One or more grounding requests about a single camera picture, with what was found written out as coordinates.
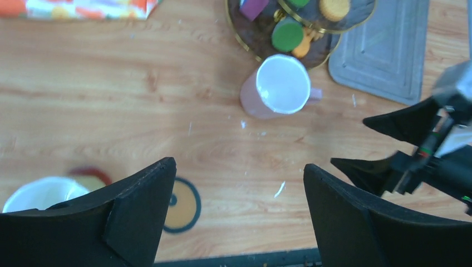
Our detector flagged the red round coaster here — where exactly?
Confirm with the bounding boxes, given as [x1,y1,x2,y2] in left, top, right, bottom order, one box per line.
[67,166,112,188]

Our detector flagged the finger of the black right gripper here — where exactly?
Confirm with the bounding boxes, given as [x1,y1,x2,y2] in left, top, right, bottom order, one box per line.
[363,97,440,146]
[331,155,395,196]

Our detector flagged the three-tier glass cake stand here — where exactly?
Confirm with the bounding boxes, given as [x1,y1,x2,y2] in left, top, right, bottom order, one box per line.
[225,1,377,70]

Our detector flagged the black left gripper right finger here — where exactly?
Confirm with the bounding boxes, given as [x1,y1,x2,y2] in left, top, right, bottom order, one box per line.
[303,164,471,266]

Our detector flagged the magenta square cake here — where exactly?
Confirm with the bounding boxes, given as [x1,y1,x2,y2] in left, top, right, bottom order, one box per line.
[239,0,269,21]

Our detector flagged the orange heart cookie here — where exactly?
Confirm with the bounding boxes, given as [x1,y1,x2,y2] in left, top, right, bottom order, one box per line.
[291,27,325,58]

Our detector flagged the floral orange cloth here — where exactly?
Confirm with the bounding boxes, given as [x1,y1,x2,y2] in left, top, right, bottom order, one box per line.
[1,0,161,20]

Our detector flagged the metal serving tray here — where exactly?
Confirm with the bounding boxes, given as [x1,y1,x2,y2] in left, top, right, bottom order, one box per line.
[328,1,429,105]

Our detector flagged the green square cake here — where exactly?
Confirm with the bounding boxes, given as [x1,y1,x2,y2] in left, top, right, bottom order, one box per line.
[288,0,310,8]

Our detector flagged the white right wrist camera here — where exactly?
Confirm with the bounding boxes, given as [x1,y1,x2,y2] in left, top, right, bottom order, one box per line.
[431,61,472,122]

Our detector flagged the orange round biscuit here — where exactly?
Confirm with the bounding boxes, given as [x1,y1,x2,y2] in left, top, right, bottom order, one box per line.
[319,0,351,22]

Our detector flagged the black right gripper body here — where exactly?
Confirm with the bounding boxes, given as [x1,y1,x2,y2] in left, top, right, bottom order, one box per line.
[383,112,471,216]

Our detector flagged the white cup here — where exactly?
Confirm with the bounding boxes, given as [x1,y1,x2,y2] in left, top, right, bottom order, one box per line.
[2,175,106,213]

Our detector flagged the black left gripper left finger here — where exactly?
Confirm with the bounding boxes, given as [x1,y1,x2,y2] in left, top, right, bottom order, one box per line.
[1,157,176,266]

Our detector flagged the pink mug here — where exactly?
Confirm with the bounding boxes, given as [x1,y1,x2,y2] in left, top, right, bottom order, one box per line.
[240,54,322,119]

